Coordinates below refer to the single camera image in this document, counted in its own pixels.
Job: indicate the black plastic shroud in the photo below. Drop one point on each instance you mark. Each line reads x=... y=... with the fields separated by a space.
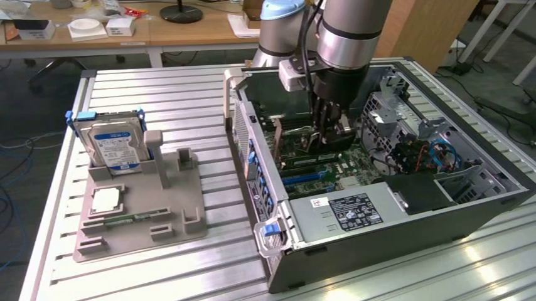
x=418 y=194

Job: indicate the silver disk bay cage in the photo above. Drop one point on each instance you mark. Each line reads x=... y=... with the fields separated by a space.
x=382 y=119

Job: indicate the white wall device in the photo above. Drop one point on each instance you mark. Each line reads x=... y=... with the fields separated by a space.
x=454 y=53

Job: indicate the green RAM stick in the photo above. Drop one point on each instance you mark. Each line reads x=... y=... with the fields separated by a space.
x=126 y=218

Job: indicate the blue case latch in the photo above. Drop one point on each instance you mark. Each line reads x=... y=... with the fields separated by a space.
x=269 y=228

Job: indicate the silver disk bay bracket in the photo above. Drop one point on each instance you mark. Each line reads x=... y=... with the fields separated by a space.
x=473 y=182

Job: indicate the grey cup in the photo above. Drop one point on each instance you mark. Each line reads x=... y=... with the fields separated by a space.
x=61 y=3

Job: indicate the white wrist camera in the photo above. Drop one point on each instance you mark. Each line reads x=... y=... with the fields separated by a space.
x=293 y=76

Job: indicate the black floor stand base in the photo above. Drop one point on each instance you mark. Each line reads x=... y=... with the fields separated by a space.
x=506 y=108

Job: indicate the graphics card with black fan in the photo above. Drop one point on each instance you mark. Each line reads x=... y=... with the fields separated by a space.
x=341 y=145

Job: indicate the white paper stack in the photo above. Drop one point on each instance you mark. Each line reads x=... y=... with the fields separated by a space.
x=242 y=26

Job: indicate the black RAM slot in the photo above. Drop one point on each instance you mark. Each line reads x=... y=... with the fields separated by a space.
x=297 y=118
x=297 y=125

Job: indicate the green motherboard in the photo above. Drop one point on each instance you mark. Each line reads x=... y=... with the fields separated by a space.
x=355 y=163

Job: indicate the wooden desk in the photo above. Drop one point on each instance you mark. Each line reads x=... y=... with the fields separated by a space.
x=138 y=34

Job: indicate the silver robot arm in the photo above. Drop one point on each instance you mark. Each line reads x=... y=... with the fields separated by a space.
x=351 y=31

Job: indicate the white round container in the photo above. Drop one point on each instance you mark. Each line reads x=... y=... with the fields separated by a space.
x=85 y=29

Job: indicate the hard disk in blue carrier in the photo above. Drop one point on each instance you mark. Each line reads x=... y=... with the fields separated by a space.
x=112 y=147

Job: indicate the wooden cabinet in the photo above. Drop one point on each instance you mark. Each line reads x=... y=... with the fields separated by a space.
x=426 y=31

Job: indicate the red packet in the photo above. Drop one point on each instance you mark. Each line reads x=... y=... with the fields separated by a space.
x=135 y=13

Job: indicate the grey power supply unit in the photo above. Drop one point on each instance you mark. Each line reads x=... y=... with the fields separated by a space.
x=318 y=225

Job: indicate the brown cardboard box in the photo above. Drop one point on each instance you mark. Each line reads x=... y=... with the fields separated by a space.
x=253 y=9

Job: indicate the blue expansion slot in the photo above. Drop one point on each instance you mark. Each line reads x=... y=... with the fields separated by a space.
x=303 y=178

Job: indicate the black open PC case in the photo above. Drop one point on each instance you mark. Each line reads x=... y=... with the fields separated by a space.
x=377 y=251

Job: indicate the RAM stick with white label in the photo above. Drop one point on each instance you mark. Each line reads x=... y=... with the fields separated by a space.
x=310 y=160

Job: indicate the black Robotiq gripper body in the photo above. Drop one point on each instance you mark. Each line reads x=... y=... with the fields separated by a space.
x=338 y=86

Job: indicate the silver CPU chip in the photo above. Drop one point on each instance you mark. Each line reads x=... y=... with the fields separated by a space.
x=107 y=200

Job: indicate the grey parts rack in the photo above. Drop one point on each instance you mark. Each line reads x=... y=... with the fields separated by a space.
x=142 y=219

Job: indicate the black chair base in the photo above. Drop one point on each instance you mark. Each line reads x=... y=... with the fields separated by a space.
x=53 y=67

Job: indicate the white table frame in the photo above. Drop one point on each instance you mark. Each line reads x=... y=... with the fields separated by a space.
x=505 y=31

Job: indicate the black round lamp base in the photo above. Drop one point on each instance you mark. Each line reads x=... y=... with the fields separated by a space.
x=182 y=15

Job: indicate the white box with black lid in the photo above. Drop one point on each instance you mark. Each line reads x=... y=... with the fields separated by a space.
x=37 y=33

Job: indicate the small white labelled box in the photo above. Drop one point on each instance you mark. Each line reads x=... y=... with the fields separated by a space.
x=120 y=28

